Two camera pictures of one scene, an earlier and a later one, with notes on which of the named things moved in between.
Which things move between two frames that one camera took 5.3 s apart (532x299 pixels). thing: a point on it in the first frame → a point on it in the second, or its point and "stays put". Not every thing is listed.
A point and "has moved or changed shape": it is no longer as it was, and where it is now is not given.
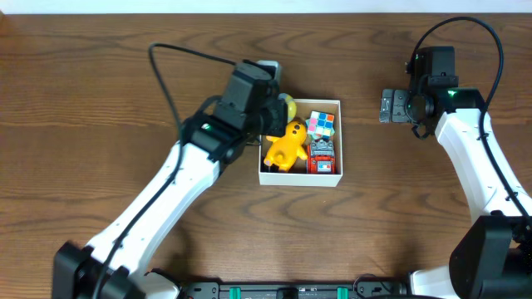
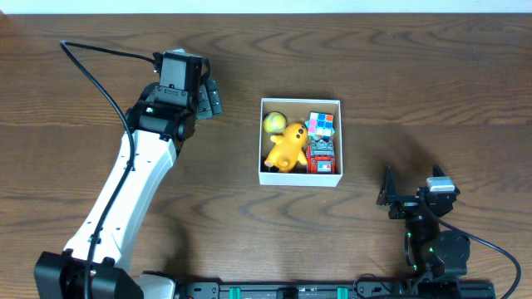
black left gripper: (276, 117) → (210, 100)
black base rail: (362, 290) stays put
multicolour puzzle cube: (320, 125) stays put
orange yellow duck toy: (285, 149) stays put
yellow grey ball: (291, 105) has moved or changed shape
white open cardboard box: (298, 175) stays put
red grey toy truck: (321, 157) stays put
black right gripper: (399, 114) → (389, 195)
